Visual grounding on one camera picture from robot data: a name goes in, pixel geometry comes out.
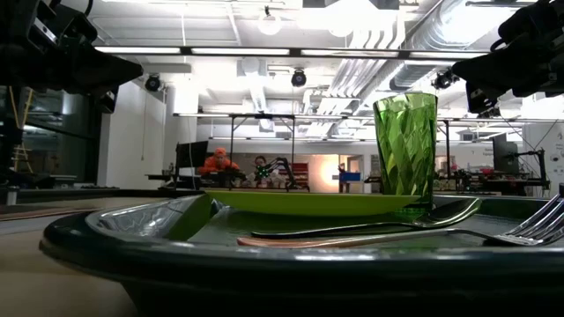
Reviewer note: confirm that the black monitor on arm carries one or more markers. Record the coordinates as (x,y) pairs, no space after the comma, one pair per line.
(506,154)

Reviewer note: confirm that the black background robot arm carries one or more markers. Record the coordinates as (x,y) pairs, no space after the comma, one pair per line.
(284,169)

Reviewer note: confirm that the person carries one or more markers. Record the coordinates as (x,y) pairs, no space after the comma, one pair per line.
(260,165)
(218,163)

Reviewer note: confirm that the black background station frame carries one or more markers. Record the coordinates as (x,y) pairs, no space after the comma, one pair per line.
(262,116)

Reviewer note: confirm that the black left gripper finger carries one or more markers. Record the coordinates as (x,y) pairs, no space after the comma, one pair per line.
(112,72)

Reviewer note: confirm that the silver metal spoon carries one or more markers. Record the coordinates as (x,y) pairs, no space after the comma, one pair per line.
(449,211)

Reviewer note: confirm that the blue box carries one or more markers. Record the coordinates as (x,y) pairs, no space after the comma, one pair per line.
(350,177)

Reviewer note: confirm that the black hanging camera cluster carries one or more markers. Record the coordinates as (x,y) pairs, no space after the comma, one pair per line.
(443,80)

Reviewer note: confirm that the black table edge frame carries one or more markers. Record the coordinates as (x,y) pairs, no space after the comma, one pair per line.
(88,193)

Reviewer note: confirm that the overhead frame bar with lights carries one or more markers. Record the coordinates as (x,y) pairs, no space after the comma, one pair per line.
(295,53)

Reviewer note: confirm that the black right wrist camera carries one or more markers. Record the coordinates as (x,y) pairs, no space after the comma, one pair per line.
(480,101)

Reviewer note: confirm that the silver ventilation duct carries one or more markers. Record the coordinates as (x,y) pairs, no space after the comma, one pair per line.
(440,31)

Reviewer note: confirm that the lime green plate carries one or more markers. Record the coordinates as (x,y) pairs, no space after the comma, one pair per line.
(308,203)

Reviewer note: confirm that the green faceted glass tumbler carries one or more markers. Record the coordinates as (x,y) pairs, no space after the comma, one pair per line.
(405,145)

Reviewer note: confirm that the black monitor on stand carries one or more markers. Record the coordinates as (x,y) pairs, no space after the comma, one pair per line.
(191,154)

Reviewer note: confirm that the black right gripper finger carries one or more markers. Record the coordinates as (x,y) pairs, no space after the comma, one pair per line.
(489,68)

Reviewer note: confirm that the dark green plastic tray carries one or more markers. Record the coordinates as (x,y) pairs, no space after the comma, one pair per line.
(282,282)

